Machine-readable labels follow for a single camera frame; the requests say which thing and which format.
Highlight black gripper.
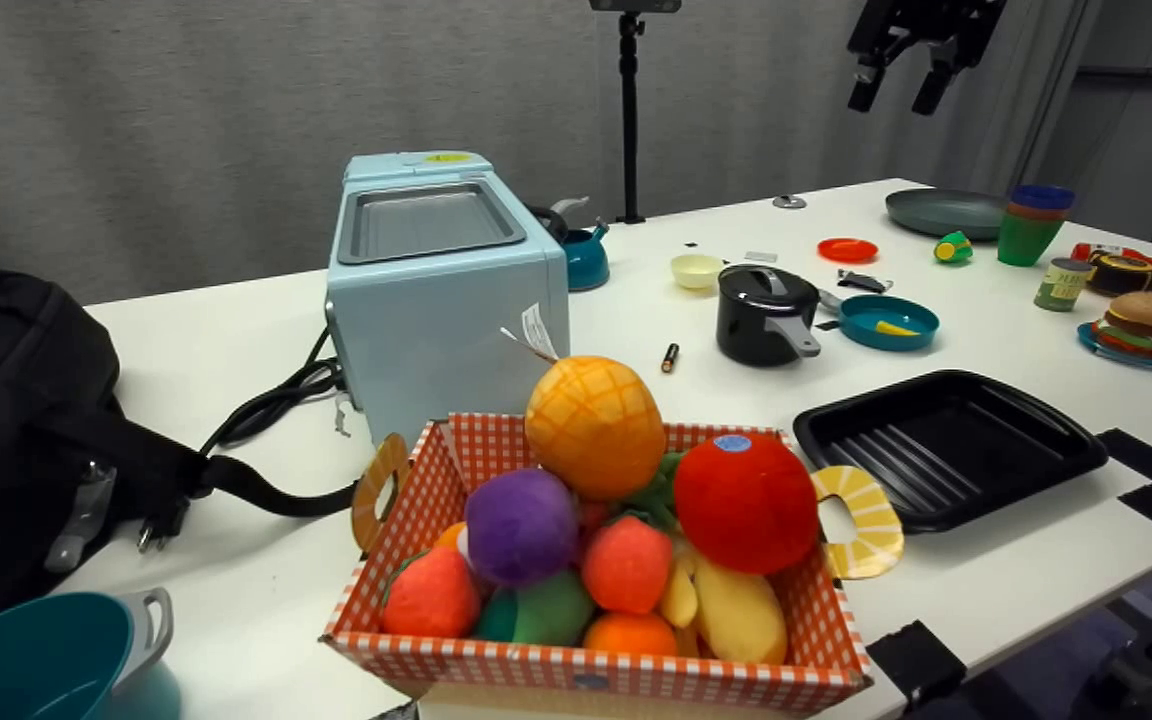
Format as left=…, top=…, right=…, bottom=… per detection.
left=843, top=0, right=1013, bottom=118

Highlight blue pan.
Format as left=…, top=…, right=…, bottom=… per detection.
left=815, top=292, right=942, bottom=355

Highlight black pot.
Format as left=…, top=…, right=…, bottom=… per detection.
left=711, top=260, right=827, bottom=373

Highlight teal kettle pot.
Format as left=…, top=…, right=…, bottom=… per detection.
left=532, top=190, right=617, bottom=296

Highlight dark grey plate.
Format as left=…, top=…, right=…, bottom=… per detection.
left=878, top=182, right=1016, bottom=247

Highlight green yellow toy fruit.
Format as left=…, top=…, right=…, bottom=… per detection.
left=930, top=229, right=978, bottom=269

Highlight red round disc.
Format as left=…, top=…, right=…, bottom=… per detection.
left=813, top=232, right=884, bottom=269

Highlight green and blue stacked cups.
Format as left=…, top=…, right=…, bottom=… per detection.
left=993, top=178, right=1079, bottom=271

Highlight grey toy utensil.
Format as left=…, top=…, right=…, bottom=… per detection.
left=830, top=262, right=897, bottom=296

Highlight small green toy cup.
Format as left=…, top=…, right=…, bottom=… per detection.
left=1031, top=252, right=1095, bottom=315

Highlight black tripod stand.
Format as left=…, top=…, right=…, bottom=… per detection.
left=582, top=0, right=689, bottom=229

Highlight cream small bowl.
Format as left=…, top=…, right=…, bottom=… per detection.
left=669, top=247, right=726, bottom=296

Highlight brown toy basket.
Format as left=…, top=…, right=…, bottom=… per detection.
left=1069, top=238, right=1152, bottom=301

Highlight small blue plate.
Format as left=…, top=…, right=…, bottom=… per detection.
left=1073, top=321, right=1152, bottom=373

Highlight toy burger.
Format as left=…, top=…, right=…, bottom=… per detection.
left=1089, top=287, right=1152, bottom=360

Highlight black grill tray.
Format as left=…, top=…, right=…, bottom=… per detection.
left=788, top=365, right=1113, bottom=535

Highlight white paper tag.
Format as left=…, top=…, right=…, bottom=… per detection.
left=494, top=301, right=562, bottom=369

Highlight red plush tomato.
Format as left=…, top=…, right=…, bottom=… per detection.
left=669, top=429, right=822, bottom=580

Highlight light blue toaster oven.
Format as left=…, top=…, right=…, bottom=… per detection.
left=319, top=148, right=575, bottom=452

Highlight red-orange plush peach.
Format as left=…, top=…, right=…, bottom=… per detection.
left=377, top=545, right=484, bottom=639
left=581, top=511, right=679, bottom=618

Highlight yellow plush fruit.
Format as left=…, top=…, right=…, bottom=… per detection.
left=659, top=547, right=790, bottom=668

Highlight purple plush fruit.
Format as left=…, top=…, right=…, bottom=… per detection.
left=461, top=463, right=582, bottom=592

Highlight small orange plush fruit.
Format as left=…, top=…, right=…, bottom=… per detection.
left=581, top=609, right=685, bottom=660

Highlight green plush fruit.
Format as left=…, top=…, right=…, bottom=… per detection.
left=474, top=567, right=597, bottom=653

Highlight red checkered fruit basket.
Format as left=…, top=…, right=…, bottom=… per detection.
left=319, top=408, right=909, bottom=720

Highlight black backpack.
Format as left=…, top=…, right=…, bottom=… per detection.
left=0, top=203, right=206, bottom=644

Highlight teal bowl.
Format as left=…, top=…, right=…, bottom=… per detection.
left=0, top=585, right=186, bottom=720

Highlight black power cable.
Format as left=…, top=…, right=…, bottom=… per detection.
left=197, top=323, right=364, bottom=521

